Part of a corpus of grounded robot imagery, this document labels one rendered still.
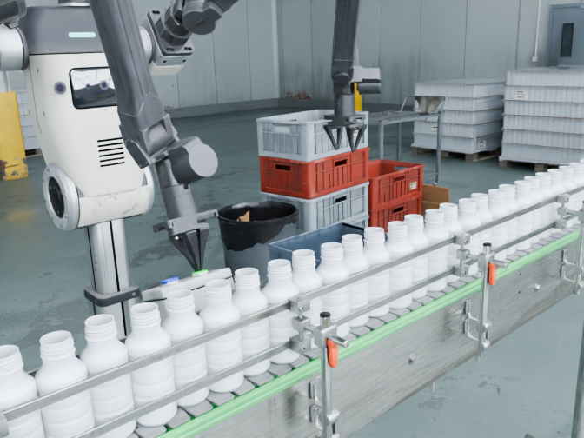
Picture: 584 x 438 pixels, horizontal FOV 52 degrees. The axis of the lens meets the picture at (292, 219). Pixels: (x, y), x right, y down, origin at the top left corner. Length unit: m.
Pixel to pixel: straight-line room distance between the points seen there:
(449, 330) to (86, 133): 0.87
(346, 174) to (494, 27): 9.06
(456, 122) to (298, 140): 5.06
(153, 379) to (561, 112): 6.92
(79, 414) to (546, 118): 7.06
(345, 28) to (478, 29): 11.23
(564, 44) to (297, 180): 8.83
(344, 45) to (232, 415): 0.92
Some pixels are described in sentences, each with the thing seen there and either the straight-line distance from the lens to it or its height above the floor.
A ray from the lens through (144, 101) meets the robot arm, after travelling 1.01.
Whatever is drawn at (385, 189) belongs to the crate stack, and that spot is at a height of 0.56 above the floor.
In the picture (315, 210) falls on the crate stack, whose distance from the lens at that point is 3.44.
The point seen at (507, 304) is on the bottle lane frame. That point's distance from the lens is 1.49.
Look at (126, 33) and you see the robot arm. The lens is 0.97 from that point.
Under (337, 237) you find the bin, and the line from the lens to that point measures 1.93.
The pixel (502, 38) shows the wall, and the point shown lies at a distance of 12.37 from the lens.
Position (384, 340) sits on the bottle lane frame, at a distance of 1.12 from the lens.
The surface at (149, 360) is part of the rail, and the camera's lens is 0.82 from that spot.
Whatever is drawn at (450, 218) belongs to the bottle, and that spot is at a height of 1.14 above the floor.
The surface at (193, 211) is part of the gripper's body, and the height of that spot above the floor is 1.22.
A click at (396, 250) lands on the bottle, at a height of 1.12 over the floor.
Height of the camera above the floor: 1.49
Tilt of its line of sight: 16 degrees down
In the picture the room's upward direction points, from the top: 2 degrees counter-clockwise
